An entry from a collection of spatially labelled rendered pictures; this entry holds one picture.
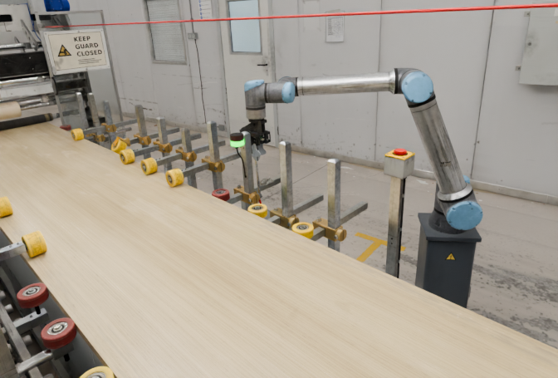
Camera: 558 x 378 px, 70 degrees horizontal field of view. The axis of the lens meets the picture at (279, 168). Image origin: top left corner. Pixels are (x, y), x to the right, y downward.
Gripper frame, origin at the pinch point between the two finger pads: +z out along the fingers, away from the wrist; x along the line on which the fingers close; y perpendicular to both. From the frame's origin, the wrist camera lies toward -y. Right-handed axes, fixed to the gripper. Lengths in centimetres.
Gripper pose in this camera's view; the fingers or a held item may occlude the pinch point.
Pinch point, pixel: (256, 158)
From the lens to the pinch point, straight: 192.5
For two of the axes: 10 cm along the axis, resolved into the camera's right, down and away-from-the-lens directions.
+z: 0.5, 9.3, 3.6
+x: 7.0, -2.8, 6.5
